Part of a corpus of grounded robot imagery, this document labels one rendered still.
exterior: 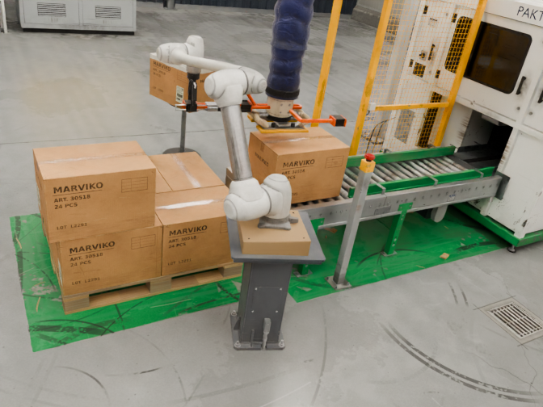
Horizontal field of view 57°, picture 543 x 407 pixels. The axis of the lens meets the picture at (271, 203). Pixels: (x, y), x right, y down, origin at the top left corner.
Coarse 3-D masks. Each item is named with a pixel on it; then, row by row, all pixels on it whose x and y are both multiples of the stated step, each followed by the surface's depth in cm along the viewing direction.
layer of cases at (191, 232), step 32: (160, 160) 388; (192, 160) 395; (160, 192) 344; (192, 192) 350; (224, 192) 356; (160, 224) 309; (192, 224) 320; (224, 224) 333; (64, 256) 287; (96, 256) 297; (128, 256) 308; (160, 256) 320; (192, 256) 333; (224, 256) 347; (64, 288) 297; (96, 288) 309
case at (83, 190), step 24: (96, 144) 304; (120, 144) 309; (48, 168) 270; (72, 168) 273; (96, 168) 277; (120, 168) 281; (144, 168) 285; (48, 192) 263; (72, 192) 270; (96, 192) 277; (120, 192) 284; (144, 192) 292; (48, 216) 270; (72, 216) 277; (96, 216) 284; (120, 216) 292; (144, 216) 300; (48, 240) 277
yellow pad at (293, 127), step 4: (272, 124) 324; (292, 124) 330; (296, 124) 336; (260, 128) 322; (264, 128) 321; (268, 128) 322; (272, 128) 323; (276, 128) 324; (280, 128) 325; (284, 128) 326; (288, 128) 327; (292, 128) 328; (296, 128) 329; (300, 128) 330; (304, 128) 331; (260, 132) 320; (264, 132) 321; (268, 132) 322; (272, 132) 323; (276, 132) 324; (280, 132) 325; (284, 132) 326; (288, 132) 327
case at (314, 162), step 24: (264, 144) 339; (288, 144) 344; (312, 144) 350; (336, 144) 357; (264, 168) 344; (288, 168) 336; (312, 168) 347; (336, 168) 359; (312, 192) 358; (336, 192) 371
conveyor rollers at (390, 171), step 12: (444, 156) 478; (348, 168) 429; (384, 168) 432; (396, 168) 442; (408, 168) 442; (420, 168) 443; (432, 168) 453; (444, 168) 453; (456, 168) 455; (348, 180) 403; (372, 180) 407; (384, 180) 419; (300, 204) 355
